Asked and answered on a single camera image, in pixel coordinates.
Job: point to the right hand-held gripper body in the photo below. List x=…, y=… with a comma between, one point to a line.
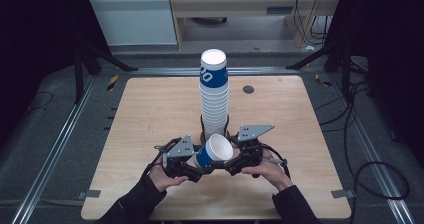
x=251, y=132

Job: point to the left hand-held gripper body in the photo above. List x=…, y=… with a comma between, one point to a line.
x=180, y=149

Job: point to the blue white corrugated cup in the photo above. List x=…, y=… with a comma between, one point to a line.
x=218, y=147

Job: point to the stack of paper cups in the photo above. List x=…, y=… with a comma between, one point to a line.
x=214, y=104

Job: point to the person's right hand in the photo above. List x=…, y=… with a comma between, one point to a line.
x=270, y=172

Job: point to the person's left hand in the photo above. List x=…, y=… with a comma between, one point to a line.
x=161, y=180

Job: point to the dark round table grommet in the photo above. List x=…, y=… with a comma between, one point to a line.
x=248, y=89

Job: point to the yellow black tape strip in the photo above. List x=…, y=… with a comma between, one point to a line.
x=112, y=82
x=322, y=81

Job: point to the grey tape piece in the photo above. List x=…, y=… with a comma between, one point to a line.
x=89, y=194
x=343, y=194

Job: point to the small white object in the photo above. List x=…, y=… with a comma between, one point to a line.
x=310, y=48

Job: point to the black metal stand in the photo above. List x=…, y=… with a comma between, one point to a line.
x=346, y=74
x=79, y=80

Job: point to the white cabinet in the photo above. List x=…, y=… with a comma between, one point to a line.
x=133, y=19

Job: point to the black curtain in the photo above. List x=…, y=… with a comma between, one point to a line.
x=33, y=34
x=393, y=34

